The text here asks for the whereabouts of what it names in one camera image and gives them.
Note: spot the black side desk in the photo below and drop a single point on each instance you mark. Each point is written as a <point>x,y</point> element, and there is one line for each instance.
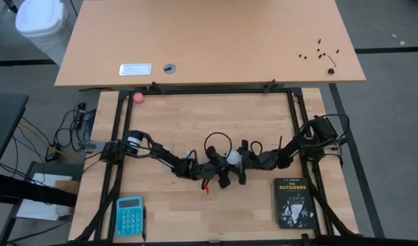
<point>4,119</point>

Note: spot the white rectangular desk plate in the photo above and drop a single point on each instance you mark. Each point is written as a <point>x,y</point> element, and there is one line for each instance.
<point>135,69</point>

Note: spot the black frame clamp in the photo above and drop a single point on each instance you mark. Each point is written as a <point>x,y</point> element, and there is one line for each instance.
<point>269,86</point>
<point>157,87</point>

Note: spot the metal lamp base with socket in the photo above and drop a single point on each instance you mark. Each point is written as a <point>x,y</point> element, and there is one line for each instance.
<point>237,167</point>

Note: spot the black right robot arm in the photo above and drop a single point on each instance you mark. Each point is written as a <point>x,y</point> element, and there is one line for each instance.
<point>297,147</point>

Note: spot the white box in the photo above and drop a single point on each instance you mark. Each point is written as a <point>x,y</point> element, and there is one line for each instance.
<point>38,210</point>

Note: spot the white trash bin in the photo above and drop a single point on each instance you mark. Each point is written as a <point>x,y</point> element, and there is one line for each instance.
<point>41,24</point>

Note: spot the white frosted lightbulb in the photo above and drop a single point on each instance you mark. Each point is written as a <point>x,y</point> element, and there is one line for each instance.
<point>233,156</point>

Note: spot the black pen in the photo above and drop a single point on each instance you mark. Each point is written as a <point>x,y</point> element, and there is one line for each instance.
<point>144,222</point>

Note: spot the black power brick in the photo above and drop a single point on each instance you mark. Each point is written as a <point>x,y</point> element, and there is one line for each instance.
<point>52,153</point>

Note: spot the black paperback book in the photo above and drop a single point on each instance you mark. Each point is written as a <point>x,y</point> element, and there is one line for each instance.
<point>294,203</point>

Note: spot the black hex key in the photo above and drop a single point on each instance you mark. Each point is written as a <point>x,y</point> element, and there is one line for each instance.
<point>332,61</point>

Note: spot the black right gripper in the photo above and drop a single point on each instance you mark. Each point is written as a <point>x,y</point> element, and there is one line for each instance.
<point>244,157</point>

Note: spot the grey round desk grommet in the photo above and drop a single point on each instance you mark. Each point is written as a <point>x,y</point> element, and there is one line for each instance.
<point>169,68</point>

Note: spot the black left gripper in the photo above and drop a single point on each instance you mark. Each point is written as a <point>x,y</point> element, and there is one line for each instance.
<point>217,164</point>

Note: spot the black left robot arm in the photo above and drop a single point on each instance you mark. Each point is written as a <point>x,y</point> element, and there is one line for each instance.
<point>161,155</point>

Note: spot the teal desk calculator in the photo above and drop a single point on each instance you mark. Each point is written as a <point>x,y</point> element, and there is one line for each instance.
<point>128,217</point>

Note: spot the small dark knob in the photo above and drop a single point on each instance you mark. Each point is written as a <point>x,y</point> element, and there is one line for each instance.
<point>331,71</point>

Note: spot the light wooden desk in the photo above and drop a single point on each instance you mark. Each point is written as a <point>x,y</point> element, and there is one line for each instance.
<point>209,34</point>

